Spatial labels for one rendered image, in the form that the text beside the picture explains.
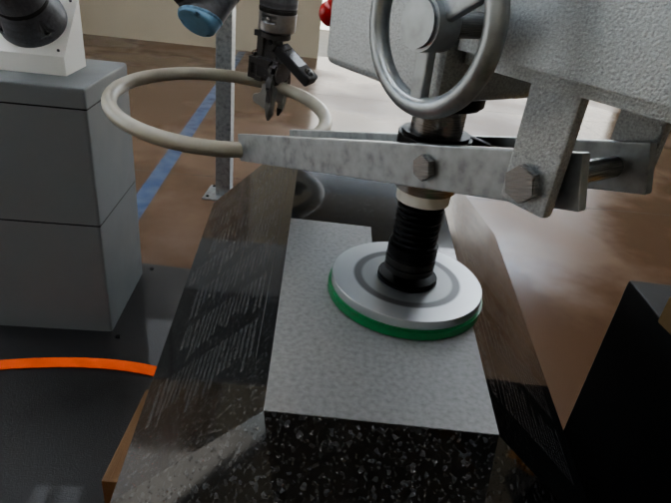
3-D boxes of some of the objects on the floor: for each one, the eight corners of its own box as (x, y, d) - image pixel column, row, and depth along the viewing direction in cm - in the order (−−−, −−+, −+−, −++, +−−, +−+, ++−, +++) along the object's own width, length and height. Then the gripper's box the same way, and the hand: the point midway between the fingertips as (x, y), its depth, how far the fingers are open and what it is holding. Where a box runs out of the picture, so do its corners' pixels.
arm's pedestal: (-31, 336, 180) (-104, 75, 139) (35, 260, 223) (-5, 45, 183) (123, 344, 184) (96, 94, 143) (158, 269, 228) (146, 61, 187)
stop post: (245, 190, 312) (251, -18, 260) (238, 204, 294) (243, -17, 242) (211, 186, 312) (210, -24, 260) (202, 199, 294) (199, -22, 242)
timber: (148, 419, 155) (146, 388, 149) (190, 424, 155) (189, 393, 150) (105, 514, 129) (100, 480, 123) (156, 519, 129) (153, 486, 123)
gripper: (271, 24, 136) (264, 106, 147) (245, 29, 126) (240, 116, 138) (301, 32, 133) (291, 115, 145) (277, 39, 124) (268, 126, 136)
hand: (276, 114), depth 140 cm, fingers closed on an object, 4 cm apart
